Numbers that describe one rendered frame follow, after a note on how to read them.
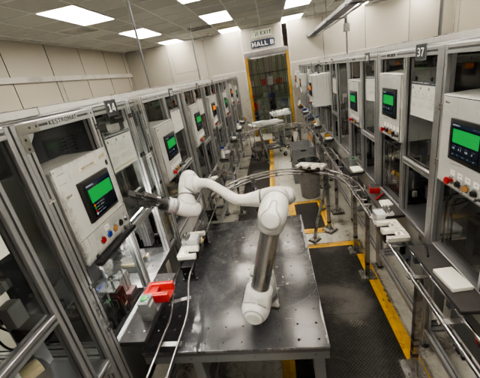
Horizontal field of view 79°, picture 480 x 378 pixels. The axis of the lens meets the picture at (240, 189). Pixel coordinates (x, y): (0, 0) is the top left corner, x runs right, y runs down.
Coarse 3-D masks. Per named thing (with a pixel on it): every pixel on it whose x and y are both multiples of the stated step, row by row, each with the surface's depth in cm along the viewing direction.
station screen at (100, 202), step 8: (104, 176) 148; (88, 184) 135; (96, 184) 140; (112, 192) 153; (96, 200) 139; (104, 200) 145; (112, 200) 152; (96, 208) 138; (104, 208) 144; (96, 216) 138
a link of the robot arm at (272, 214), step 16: (272, 192) 145; (272, 208) 132; (288, 208) 141; (272, 224) 132; (272, 240) 143; (256, 256) 151; (272, 256) 148; (256, 272) 154; (256, 288) 157; (256, 304) 157; (256, 320) 157
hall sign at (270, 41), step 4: (252, 40) 884; (256, 40) 883; (260, 40) 882; (264, 40) 881; (268, 40) 880; (272, 40) 879; (252, 44) 888; (256, 44) 886; (260, 44) 886; (264, 44) 885; (268, 44) 883; (272, 44) 883; (252, 48) 892; (256, 48) 890
